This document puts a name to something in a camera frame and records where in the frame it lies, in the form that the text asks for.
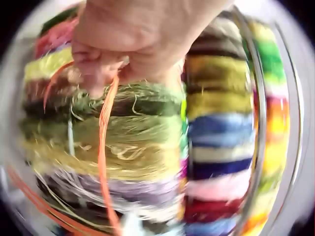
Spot orange thread strand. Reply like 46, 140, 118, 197
43, 61, 121, 236

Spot row of coloured thread skeins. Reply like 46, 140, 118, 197
21, 5, 291, 236

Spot clear plastic storage box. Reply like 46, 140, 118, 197
0, 5, 315, 236

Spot person's left hand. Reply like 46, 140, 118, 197
71, 0, 234, 98

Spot person's left fingers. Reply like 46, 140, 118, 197
71, 41, 131, 98

